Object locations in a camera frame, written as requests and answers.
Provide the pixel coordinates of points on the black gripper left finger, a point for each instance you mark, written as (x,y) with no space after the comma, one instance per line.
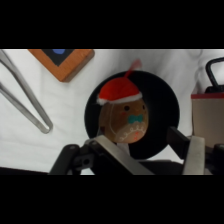
(113,156)

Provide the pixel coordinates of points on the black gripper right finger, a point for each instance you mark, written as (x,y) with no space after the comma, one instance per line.
(200,156)

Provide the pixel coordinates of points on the potato toy with santa hat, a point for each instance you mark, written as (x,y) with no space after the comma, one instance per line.
(125,116)

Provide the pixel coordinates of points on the brown box with red edge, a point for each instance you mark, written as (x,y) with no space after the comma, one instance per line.
(208,118)

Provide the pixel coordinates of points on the wooden block with blue dot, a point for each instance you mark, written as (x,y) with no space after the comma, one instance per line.
(71,68)

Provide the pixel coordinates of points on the metal tongs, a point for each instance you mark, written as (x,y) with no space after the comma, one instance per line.
(30,100)

